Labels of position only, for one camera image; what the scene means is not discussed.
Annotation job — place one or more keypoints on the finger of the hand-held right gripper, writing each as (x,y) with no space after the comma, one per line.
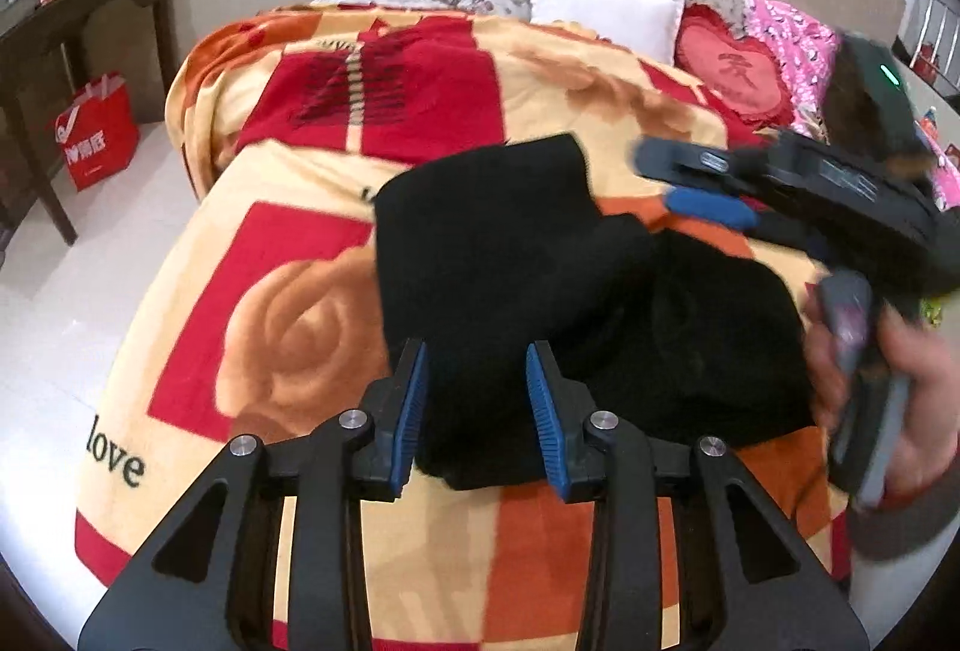
(690,158)
(709,207)

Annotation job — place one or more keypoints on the black pants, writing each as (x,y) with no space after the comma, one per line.
(510,291)

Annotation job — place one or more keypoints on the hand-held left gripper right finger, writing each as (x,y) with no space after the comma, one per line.
(546,418)

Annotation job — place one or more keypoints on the red orange printed blanket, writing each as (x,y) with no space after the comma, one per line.
(285,321)

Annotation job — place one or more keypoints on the red heart-shaped cushion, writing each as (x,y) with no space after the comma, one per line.
(731,70)

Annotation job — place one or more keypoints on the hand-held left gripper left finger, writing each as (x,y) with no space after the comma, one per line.
(409,418)

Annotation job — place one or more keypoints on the metal rack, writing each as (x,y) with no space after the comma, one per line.
(930,6)

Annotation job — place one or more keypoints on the dark wooden table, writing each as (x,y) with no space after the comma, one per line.
(75,13)

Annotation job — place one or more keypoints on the pink printed blanket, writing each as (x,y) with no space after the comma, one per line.
(787,36)

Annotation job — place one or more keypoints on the person's right hand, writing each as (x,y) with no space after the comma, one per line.
(934,396)

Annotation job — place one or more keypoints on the red shopping bag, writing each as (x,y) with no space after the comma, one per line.
(97,141)

